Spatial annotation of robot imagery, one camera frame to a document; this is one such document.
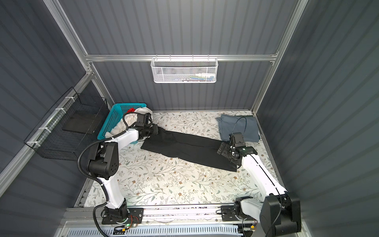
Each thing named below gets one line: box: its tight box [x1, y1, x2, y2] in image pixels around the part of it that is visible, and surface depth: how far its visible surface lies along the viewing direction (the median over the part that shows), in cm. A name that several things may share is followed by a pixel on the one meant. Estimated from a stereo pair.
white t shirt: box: [105, 107, 153, 140], surface depth 107 cm
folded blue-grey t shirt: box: [215, 114, 261, 143], surface depth 107 cm
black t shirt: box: [140, 126, 238, 173], surface depth 101 cm
